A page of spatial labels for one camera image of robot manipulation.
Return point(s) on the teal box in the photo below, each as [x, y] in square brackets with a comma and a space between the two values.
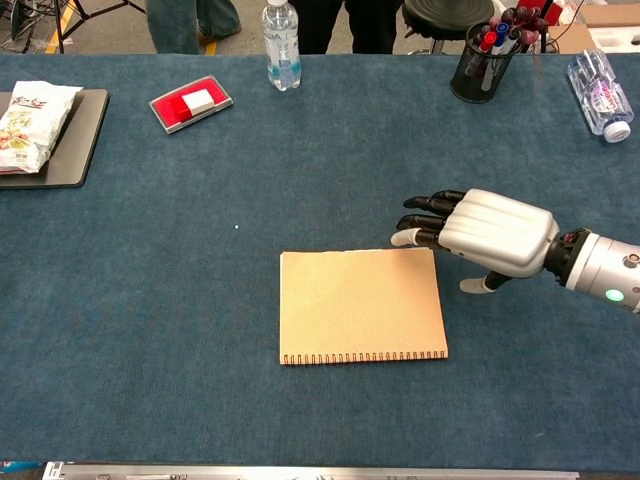
[17, 467]

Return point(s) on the person in blue jeans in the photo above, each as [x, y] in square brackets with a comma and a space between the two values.
[175, 25]

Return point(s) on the tan spiral notebook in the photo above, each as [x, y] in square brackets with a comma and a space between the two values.
[360, 305]

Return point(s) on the clear bottle with pink label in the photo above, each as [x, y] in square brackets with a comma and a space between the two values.
[600, 95]

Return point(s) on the red and white block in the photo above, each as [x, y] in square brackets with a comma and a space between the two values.
[197, 102]

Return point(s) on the black mesh pen holder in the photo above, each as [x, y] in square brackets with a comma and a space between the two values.
[475, 87]

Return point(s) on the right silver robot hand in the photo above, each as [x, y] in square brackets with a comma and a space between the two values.
[500, 230]

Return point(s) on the black round stool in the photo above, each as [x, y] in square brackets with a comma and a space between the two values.
[445, 17]

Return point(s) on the cardboard box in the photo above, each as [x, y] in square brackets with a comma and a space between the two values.
[575, 37]

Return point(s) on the white snack bag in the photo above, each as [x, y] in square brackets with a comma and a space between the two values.
[30, 125]

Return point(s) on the red box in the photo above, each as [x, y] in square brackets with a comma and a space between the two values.
[552, 14]

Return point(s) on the aluminium rail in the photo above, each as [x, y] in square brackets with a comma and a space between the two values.
[300, 472]

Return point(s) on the upright clear water bottle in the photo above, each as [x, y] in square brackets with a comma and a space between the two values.
[281, 45]

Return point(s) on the dark grey tray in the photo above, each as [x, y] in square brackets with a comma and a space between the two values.
[80, 145]

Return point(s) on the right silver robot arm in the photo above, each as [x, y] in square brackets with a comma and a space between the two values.
[600, 270]

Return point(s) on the black capped white marker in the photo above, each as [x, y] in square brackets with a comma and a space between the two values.
[510, 42]

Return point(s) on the person in black trousers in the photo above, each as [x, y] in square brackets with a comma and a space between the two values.
[370, 25]

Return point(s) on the red stamp pad tray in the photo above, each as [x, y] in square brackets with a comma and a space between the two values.
[162, 112]

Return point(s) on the black tripod stand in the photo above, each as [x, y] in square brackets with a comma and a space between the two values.
[85, 12]

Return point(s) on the blue capped marker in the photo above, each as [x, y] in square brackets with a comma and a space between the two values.
[501, 29]

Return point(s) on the red capped marker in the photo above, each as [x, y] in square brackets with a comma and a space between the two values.
[489, 40]

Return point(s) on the dark red artificial flower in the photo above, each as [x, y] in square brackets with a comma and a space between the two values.
[525, 20]

